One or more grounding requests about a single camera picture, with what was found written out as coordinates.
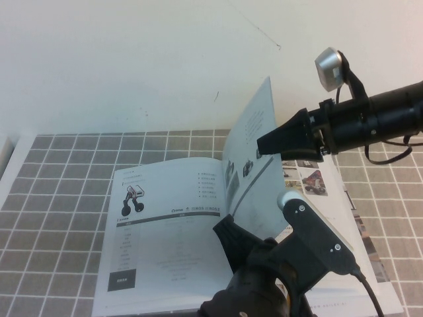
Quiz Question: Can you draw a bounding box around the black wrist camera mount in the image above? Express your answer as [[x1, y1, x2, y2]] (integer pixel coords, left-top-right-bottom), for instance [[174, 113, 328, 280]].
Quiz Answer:
[[280, 197, 357, 282], [338, 52, 370, 104]]

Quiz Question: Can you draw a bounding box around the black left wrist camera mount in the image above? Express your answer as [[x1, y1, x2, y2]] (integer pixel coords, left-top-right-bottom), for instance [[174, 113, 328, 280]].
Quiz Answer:
[[280, 197, 357, 282]]

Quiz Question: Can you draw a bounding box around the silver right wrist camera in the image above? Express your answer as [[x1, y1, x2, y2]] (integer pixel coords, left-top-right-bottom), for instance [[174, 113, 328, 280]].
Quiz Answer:
[[314, 47, 345, 93]]

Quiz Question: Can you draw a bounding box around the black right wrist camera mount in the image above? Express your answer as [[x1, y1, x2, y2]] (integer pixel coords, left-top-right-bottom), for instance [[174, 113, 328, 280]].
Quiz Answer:
[[338, 52, 370, 104]]

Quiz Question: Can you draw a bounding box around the thin black right camera cable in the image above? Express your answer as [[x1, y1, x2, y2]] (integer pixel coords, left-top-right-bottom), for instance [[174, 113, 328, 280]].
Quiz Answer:
[[334, 86, 423, 166]]

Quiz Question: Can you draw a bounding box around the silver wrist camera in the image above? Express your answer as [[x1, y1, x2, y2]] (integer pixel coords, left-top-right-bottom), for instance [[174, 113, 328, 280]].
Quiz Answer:
[[314, 47, 345, 93], [276, 189, 355, 252]]

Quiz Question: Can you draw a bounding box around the white product catalogue book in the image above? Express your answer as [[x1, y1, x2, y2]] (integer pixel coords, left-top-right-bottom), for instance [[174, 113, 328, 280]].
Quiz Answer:
[[91, 76, 404, 317]]

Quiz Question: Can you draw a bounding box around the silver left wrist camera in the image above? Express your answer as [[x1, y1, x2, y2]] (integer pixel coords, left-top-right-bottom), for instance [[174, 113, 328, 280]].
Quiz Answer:
[[276, 189, 355, 252]]

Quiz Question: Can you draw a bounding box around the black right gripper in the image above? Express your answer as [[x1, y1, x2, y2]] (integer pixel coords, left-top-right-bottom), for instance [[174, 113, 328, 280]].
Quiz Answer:
[[256, 98, 335, 162]]

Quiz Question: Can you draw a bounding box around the grey white-checked tablecloth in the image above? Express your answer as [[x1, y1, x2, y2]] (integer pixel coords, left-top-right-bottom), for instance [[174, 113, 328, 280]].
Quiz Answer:
[[0, 123, 423, 317]]

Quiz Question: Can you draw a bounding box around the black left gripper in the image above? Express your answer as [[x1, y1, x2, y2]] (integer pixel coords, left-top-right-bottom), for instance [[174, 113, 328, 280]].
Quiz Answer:
[[197, 213, 319, 317]]

